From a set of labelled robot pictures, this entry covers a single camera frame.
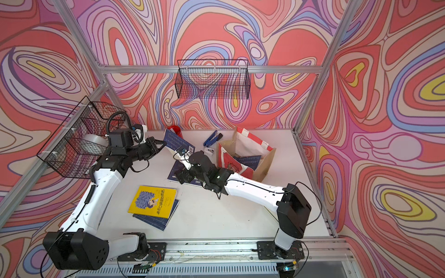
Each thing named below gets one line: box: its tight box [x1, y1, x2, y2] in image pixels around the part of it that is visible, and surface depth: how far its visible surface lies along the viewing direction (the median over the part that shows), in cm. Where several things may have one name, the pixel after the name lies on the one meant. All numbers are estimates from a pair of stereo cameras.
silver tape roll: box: [81, 133, 109, 156], surface depth 73 cm
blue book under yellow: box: [132, 199, 180, 232], surface depth 83 cm
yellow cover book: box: [127, 185, 177, 219], surface depth 86 cm
